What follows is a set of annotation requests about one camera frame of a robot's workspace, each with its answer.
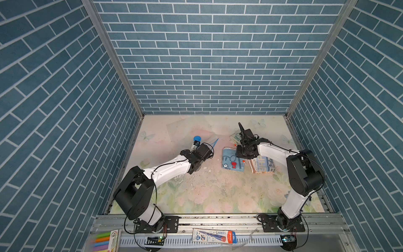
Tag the coloured marker pack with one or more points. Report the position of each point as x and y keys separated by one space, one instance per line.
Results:
x=106 y=242

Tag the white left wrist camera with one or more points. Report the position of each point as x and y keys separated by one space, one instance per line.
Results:
x=195 y=145

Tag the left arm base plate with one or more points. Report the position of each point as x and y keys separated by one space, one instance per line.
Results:
x=157 y=224

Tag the clear vacuum bag blue zip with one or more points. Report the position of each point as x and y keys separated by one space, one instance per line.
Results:
x=182 y=132

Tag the aluminium mounting rail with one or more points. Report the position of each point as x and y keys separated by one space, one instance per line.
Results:
x=311 y=223

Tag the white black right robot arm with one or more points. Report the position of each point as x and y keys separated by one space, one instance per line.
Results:
x=305 y=175

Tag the blue cartoon towel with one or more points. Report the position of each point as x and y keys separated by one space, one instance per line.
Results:
x=230 y=161

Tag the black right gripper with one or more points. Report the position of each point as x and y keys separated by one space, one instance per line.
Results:
x=238 y=153

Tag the red blue toothbrush package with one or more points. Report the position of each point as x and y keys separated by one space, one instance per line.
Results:
x=214 y=236

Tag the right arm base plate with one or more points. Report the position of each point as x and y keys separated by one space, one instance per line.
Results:
x=280 y=223

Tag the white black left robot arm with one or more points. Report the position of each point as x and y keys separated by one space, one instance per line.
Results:
x=134 y=192

